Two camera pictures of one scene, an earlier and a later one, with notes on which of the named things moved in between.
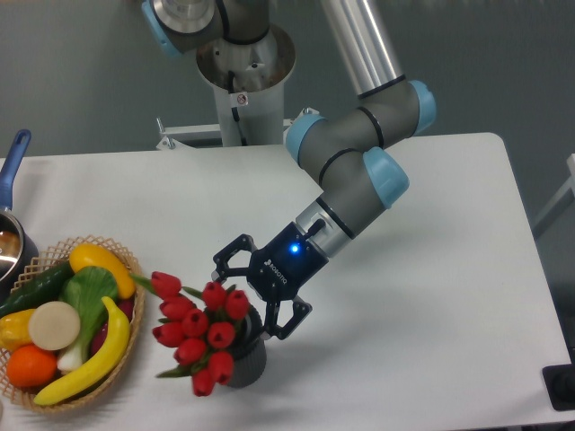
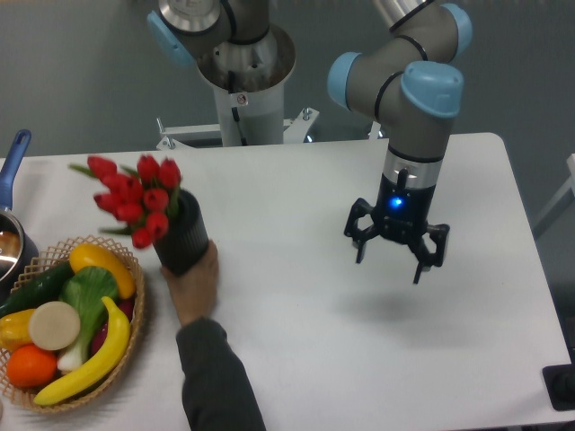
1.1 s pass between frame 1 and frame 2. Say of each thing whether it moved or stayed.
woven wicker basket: stayed
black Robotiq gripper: moved
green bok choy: stayed
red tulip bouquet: moved
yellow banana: stayed
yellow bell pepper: stayed
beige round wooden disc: stayed
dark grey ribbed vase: moved
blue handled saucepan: stayed
